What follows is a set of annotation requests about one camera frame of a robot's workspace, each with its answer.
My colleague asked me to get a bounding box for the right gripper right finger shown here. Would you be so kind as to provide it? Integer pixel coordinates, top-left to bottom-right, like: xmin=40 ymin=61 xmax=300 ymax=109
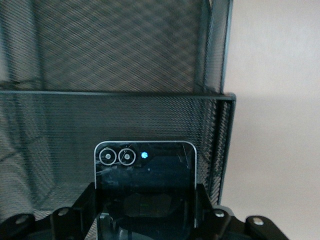
xmin=195 ymin=183 xmax=296 ymax=240

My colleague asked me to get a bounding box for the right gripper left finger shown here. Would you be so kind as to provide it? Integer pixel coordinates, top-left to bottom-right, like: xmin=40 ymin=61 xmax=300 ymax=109
xmin=0 ymin=182 xmax=98 ymax=240

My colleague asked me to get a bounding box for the black smartphone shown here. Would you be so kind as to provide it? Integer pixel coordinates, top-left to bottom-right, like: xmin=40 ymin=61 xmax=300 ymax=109
xmin=93 ymin=140 xmax=199 ymax=240

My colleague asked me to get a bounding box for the black wire mesh organizer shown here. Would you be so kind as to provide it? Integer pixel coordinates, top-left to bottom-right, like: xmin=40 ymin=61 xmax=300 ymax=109
xmin=0 ymin=0 xmax=237 ymax=226

